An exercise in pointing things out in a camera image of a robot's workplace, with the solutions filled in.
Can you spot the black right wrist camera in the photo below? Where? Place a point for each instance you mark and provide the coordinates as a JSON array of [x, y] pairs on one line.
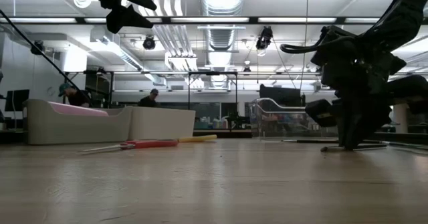
[[331, 47]]

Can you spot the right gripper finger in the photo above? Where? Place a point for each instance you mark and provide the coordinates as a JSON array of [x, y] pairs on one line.
[[364, 127], [343, 130]]

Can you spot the white plastic bin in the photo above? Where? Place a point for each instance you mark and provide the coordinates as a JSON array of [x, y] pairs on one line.
[[160, 123]]

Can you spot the large black screen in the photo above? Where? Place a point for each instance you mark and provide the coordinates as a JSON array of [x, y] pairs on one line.
[[281, 97]]

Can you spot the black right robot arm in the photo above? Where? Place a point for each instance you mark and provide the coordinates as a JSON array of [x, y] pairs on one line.
[[401, 16]]

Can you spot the clear plastic bin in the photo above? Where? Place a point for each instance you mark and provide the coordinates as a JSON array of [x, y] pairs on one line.
[[287, 122]]

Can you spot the silver ventilation duct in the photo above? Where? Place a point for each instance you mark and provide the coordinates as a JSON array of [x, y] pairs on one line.
[[222, 3]]

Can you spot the grey plastic bin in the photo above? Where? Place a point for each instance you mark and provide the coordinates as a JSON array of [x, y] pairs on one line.
[[67, 128]]

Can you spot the black ceiling spotlight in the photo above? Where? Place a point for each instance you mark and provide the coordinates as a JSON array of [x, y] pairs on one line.
[[264, 38], [36, 48], [149, 42]]

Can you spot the black shelving rack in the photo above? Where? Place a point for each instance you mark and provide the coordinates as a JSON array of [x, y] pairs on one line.
[[98, 87]]

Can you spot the black computer monitor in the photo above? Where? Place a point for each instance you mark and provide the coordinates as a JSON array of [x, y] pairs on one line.
[[16, 100]]

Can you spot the pink paint bottle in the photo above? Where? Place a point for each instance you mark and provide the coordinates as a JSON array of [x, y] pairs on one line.
[[77, 109]]

